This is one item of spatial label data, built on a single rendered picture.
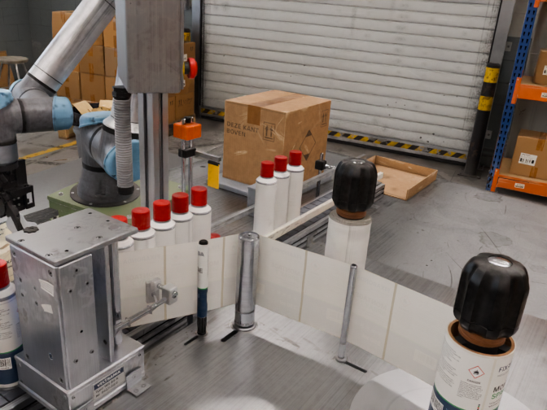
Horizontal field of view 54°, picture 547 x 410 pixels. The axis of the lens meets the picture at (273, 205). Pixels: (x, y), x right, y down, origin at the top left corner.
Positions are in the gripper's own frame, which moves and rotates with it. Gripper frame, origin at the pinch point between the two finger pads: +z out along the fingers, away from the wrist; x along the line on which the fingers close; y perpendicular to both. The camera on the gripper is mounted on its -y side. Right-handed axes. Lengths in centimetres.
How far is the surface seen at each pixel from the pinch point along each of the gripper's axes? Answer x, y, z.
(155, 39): -41, 3, -50
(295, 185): -52, 47, -12
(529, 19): -95, 379, -55
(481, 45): -61, 451, -30
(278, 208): -51, 40, -8
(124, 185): -33.2, 2.7, -21.3
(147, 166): -29.3, 15.3, -21.3
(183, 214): -44.6, 6.5, -16.7
